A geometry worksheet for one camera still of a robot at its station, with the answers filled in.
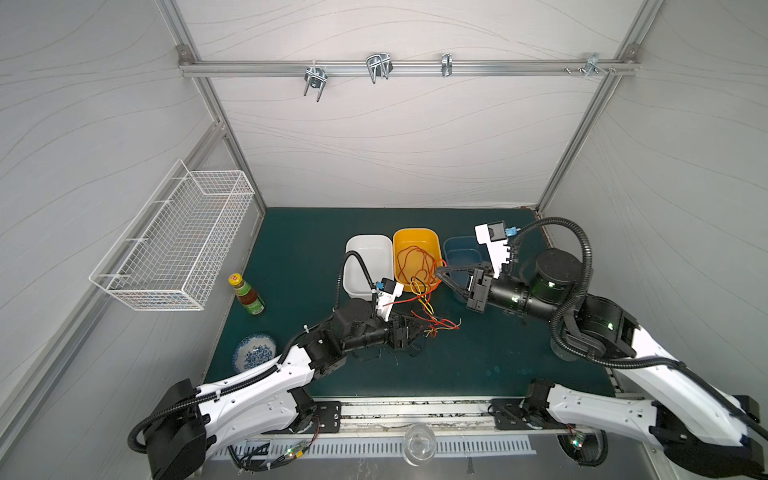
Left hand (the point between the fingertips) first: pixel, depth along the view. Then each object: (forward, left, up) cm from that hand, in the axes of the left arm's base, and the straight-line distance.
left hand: (427, 321), depth 69 cm
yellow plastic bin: (+39, -2, -16) cm, 42 cm away
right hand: (+1, -1, +22) cm, 22 cm away
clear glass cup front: (-23, +2, -12) cm, 26 cm away
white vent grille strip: (-24, +35, -21) cm, 47 cm away
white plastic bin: (+31, +15, -15) cm, 38 cm away
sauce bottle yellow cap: (+10, +50, -8) cm, 51 cm away
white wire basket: (+10, +60, +11) cm, 62 cm away
